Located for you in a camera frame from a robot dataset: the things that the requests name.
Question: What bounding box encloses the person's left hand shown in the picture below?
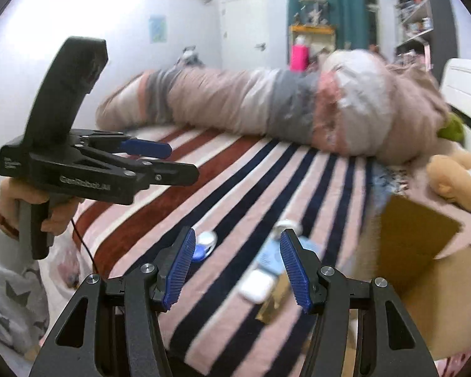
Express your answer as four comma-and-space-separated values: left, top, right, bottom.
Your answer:
0, 181, 85, 238

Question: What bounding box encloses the rolled pink grey quilt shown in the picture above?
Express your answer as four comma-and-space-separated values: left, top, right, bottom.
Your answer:
95, 49, 450, 166

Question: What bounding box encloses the gold brown packet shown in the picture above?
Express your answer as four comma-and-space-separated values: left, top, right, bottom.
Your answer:
255, 275, 296, 323

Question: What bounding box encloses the round white blue container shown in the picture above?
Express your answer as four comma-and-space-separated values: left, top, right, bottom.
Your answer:
192, 231, 218, 261

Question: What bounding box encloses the pink bottle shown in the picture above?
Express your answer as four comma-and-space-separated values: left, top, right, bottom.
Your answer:
290, 35, 311, 72

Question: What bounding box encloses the cluttered wall shelf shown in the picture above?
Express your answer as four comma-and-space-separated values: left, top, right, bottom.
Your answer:
394, 0, 435, 59

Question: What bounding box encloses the white rounded case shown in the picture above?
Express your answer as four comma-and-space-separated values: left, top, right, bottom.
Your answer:
239, 269, 277, 304

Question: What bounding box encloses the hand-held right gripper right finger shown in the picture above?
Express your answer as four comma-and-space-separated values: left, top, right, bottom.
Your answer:
279, 228, 440, 377

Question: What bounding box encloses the white door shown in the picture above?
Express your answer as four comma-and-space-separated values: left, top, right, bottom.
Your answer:
220, 0, 270, 71

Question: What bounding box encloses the light blue flat case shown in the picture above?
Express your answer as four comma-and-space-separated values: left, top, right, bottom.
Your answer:
255, 238, 322, 279

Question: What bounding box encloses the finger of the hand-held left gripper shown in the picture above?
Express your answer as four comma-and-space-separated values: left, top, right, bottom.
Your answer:
102, 152, 200, 189
80, 133, 173, 158

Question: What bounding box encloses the cardboard box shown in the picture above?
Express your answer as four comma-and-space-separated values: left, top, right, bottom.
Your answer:
353, 194, 471, 362

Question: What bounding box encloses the tan plush toy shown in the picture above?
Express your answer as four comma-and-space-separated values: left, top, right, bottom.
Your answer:
426, 153, 471, 218

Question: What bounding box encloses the striped blanket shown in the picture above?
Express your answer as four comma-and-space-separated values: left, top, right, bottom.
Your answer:
73, 126, 381, 377

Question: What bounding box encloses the teal curtain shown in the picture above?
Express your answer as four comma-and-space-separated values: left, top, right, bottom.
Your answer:
288, 0, 370, 52

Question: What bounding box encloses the red string bracelet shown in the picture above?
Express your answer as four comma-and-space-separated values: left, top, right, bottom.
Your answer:
0, 198, 19, 237

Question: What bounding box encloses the yellow framed cabinet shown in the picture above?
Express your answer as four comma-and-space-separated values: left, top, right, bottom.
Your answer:
290, 25, 337, 53

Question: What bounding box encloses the thin black cable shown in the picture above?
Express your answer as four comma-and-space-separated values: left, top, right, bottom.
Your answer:
71, 218, 100, 275

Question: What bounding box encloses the small round white jar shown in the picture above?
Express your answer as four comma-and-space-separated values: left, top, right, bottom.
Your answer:
275, 220, 303, 240

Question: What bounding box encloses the light blue wall poster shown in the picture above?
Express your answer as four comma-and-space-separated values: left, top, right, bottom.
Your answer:
149, 15, 169, 44

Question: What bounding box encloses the translucent plastic bag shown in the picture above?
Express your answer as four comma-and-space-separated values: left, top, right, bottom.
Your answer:
49, 239, 83, 295

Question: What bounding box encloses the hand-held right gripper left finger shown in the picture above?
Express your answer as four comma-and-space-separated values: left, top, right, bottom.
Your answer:
29, 226, 197, 377

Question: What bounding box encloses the person's left forearm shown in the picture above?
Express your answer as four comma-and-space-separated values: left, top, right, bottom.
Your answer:
0, 220, 51, 360

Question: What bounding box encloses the green plush toy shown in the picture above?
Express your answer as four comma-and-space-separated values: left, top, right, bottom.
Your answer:
437, 112, 466, 142

